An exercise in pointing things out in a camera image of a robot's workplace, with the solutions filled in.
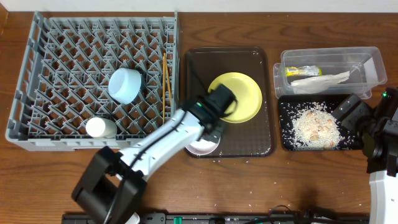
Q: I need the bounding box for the white small bowl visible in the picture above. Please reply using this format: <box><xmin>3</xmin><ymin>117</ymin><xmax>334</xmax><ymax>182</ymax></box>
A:
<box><xmin>186</xmin><ymin>139</ymin><xmax>221</xmax><ymax>156</ymax></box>

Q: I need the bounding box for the yellow round plate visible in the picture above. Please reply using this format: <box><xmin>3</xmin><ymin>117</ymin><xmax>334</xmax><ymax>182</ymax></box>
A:
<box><xmin>208</xmin><ymin>72</ymin><xmax>262</xmax><ymax>123</ymax></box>

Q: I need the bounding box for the light blue bowl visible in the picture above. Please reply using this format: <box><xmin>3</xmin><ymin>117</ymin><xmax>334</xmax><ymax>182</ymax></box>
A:
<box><xmin>108</xmin><ymin>68</ymin><xmax>144</xmax><ymax>105</ymax></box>

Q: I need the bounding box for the white cup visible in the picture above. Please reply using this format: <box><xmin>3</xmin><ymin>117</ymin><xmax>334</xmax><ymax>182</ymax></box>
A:
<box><xmin>85</xmin><ymin>117</ymin><xmax>118</xmax><ymax>138</ymax></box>

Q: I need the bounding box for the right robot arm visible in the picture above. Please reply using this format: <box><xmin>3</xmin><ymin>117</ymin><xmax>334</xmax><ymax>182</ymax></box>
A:
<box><xmin>332</xmin><ymin>87</ymin><xmax>397</xmax><ymax>224</ymax></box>

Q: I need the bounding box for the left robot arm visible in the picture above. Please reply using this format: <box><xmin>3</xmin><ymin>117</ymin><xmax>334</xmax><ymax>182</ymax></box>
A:
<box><xmin>72</xmin><ymin>84</ymin><xmax>238</xmax><ymax>224</ymax></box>

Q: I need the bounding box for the clear plastic waste bin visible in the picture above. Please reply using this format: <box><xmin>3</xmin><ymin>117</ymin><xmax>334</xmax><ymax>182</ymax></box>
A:
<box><xmin>273</xmin><ymin>47</ymin><xmax>387</xmax><ymax>99</ymax></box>

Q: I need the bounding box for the black food waste tray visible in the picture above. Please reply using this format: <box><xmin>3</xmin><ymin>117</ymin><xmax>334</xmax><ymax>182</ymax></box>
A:
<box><xmin>278</xmin><ymin>95</ymin><xmax>362</xmax><ymax>151</ymax></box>

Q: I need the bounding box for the grey dishwasher rack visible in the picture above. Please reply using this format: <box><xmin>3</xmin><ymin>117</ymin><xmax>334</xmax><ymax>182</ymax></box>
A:
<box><xmin>6</xmin><ymin>12</ymin><xmax>180</xmax><ymax>151</ymax></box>

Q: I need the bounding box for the pile of rice and nuts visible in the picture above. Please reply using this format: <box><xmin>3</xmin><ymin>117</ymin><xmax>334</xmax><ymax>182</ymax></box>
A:
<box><xmin>292</xmin><ymin>103</ymin><xmax>345</xmax><ymax>151</ymax></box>

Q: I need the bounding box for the dark brown serving tray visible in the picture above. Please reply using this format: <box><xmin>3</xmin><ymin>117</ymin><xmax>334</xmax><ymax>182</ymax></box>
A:
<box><xmin>184</xmin><ymin>47</ymin><xmax>275</xmax><ymax>158</ymax></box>

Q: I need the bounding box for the crumpled white paper napkin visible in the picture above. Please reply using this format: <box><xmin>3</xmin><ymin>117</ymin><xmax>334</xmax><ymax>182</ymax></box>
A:
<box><xmin>291</xmin><ymin>72</ymin><xmax>349</xmax><ymax>94</ymax></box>

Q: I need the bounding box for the yellow snack wrapper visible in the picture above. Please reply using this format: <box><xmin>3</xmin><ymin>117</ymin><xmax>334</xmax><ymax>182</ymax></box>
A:
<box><xmin>285</xmin><ymin>65</ymin><xmax>322</xmax><ymax>77</ymax></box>

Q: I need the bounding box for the black rail at table edge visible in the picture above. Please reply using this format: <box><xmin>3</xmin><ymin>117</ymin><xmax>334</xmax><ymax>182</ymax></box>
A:
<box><xmin>61</xmin><ymin>205</ymin><xmax>371</xmax><ymax>224</ymax></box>

